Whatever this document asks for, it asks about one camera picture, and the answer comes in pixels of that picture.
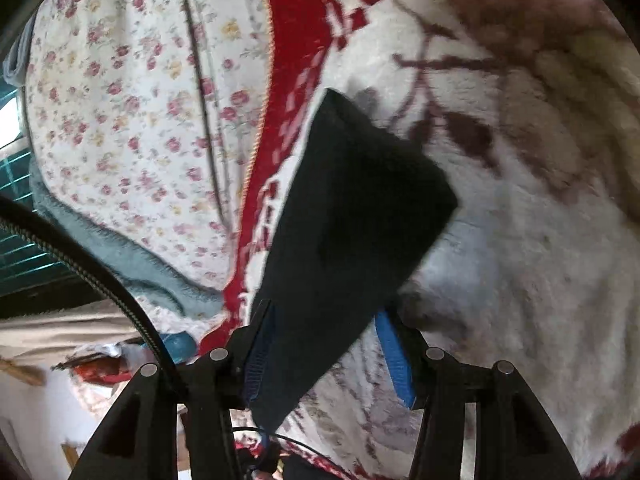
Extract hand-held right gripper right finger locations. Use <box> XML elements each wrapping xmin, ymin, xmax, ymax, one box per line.
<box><xmin>374</xmin><ymin>310</ymin><xmax>583</xmax><ymax>480</ymax></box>

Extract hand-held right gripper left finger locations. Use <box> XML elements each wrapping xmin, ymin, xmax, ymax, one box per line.
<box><xmin>67</xmin><ymin>299</ymin><xmax>281</xmax><ymax>480</ymax></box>

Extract dark pants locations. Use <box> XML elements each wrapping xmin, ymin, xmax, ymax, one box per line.
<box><xmin>247</xmin><ymin>87</ymin><xmax>460</xmax><ymax>433</ymax></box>

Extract blue plastic object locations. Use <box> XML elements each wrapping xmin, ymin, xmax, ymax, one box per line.
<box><xmin>162</xmin><ymin>332</ymin><xmax>198</xmax><ymax>363</ymax></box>

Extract red and white printed blanket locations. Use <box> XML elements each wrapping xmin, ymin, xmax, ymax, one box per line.
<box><xmin>197</xmin><ymin>0</ymin><xmax>640</xmax><ymax>480</ymax></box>

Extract grey-blue fleece blanket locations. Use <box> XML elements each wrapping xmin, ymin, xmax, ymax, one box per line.
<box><xmin>29</xmin><ymin>157</ymin><xmax>226</xmax><ymax>318</ymax></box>

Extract beige curtain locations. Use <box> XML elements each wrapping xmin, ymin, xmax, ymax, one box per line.
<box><xmin>0</xmin><ymin>302</ymin><xmax>143</xmax><ymax>363</ymax></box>

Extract teal window grille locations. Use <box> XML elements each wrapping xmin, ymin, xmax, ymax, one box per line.
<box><xmin>0</xmin><ymin>85</ymin><xmax>101</xmax><ymax>293</ymax></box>

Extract floral quilt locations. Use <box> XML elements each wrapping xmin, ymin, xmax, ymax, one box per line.
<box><xmin>22</xmin><ymin>0</ymin><xmax>281</xmax><ymax>286</ymax></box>

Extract thin black wire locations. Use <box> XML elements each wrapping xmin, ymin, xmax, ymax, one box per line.
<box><xmin>232</xmin><ymin>425</ymin><xmax>351</xmax><ymax>480</ymax></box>

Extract black braided cable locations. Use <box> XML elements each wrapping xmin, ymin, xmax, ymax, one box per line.
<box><xmin>0</xmin><ymin>194</ymin><xmax>176</xmax><ymax>361</ymax></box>

